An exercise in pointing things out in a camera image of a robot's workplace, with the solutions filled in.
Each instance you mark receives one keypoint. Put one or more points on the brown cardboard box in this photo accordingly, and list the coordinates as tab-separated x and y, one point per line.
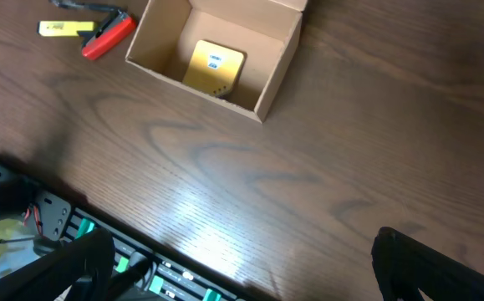
265	32

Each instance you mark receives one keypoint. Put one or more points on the yellow sticky note pad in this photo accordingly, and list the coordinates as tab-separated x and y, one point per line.
213	69

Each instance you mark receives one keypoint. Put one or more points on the yellow highlighter marker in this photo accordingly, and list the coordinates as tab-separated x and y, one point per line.
65	28

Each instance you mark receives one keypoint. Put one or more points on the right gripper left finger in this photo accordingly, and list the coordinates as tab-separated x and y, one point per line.
84	265

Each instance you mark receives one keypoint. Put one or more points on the red black stapler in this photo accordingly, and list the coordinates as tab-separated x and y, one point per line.
112	30

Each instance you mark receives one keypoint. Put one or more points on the black pen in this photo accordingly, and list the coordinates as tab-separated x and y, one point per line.
69	4

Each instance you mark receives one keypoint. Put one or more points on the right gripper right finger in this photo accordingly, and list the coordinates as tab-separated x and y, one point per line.
406	269

